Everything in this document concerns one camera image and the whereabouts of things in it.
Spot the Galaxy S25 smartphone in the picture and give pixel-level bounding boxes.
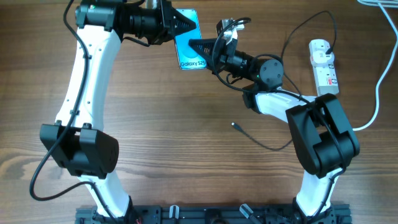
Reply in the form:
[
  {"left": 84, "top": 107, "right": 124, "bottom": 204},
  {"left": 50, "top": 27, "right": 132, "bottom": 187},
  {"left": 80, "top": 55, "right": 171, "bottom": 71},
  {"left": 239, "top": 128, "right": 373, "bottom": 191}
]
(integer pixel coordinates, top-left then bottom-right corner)
[{"left": 172, "top": 8, "right": 208, "bottom": 71}]

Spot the black USB charging cable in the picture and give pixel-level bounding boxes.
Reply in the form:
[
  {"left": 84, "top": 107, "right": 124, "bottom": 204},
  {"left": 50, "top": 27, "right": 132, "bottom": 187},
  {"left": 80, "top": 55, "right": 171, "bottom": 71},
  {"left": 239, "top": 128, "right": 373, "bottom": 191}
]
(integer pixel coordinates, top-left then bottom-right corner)
[{"left": 231, "top": 11, "right": 338, "bottom": 152}]

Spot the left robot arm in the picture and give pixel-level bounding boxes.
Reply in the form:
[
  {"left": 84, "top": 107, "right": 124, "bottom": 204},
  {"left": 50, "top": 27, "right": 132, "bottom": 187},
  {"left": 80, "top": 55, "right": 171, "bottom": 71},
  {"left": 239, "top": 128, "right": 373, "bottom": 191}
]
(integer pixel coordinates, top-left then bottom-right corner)
[{"left": 40, "top": 1, "right": 198, "bottom": 223}]

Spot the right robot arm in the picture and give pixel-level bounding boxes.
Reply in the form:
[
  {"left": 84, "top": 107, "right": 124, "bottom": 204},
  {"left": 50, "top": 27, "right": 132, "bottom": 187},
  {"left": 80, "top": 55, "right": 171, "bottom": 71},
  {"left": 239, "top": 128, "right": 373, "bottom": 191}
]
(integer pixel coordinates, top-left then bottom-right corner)
[{"left": 188, "top": 39, "right": 359, "bottom": 223}]

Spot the white USB charger plug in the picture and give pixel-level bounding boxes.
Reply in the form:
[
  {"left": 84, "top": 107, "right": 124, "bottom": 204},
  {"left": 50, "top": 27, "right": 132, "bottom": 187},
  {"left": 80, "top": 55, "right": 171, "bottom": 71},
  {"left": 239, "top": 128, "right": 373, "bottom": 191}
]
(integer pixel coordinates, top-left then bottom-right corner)
[{"left": 310, "top": 50, "right": 335, "bottom": 67}]

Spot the white power strip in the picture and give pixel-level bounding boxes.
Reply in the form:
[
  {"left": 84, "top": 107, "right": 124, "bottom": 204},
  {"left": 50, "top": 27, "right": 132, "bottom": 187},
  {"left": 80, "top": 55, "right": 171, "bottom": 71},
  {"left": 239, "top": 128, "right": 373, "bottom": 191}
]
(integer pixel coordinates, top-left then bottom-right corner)
[{"left": 308, "top": 39, "right": 339, "bottom": 96}]

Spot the right black camera cable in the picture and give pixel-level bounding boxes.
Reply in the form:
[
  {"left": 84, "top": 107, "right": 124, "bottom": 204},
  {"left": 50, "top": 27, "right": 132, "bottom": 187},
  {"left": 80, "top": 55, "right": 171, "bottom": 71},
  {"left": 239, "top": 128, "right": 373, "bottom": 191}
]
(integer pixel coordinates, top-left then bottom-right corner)
[{"left": 211, "top": 17, "right": 348, "bottom": 223}]

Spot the white power strip cord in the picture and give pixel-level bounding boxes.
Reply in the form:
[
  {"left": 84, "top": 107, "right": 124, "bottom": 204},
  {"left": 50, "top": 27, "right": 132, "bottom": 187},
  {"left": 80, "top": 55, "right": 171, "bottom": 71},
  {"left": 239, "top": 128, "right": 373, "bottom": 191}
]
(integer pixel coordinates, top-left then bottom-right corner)
[{"left": 351, "top": 0, "right": 398, "bottom": 132}]

